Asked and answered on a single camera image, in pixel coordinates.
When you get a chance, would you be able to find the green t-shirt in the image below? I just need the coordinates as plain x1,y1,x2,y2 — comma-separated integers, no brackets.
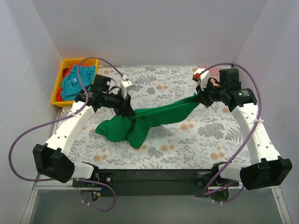
95,96,199,148

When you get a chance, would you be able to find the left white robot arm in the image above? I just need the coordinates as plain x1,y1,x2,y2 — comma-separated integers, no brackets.
33,75,135,187

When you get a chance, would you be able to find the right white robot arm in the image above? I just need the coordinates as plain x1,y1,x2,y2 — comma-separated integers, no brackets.
192,68,292,190

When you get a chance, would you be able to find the pink folded t-shirt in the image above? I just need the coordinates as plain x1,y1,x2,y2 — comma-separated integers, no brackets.
198,66,223,79

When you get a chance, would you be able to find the floral patterned table mat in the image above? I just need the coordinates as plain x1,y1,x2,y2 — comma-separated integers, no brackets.
66,67,250,169

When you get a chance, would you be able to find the teal t-shirt in bin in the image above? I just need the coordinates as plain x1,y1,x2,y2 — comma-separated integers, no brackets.
61,64,96,101

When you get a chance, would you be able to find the orange t-shirt in bin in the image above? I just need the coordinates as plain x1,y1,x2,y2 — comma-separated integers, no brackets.
56,63,78,102

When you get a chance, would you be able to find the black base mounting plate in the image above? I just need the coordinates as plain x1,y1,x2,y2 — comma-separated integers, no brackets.
71,168,240,198

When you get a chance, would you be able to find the yellow plastic bin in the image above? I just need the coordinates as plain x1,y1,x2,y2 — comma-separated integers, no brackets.
50,57,99,108

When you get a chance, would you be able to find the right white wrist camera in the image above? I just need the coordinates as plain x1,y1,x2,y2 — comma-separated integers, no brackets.
192,68,210,91

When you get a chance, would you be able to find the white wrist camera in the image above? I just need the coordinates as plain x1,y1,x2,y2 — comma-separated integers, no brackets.
192,68,210,91
121,80,135,98

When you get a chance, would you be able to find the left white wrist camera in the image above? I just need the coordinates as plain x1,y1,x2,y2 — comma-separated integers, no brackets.
121,80,135,98

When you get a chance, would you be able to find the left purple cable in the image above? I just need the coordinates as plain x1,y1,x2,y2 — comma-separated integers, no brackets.
8,57,128,212

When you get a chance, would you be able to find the purple cable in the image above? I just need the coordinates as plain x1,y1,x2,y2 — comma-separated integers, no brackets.
202,62,260,204
8,57,128,212

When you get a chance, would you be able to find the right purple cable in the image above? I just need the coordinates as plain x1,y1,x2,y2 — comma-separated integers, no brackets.
202,62,260,204

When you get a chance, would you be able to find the aluminium frame rail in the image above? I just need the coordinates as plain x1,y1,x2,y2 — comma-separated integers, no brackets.
21,181,292,224

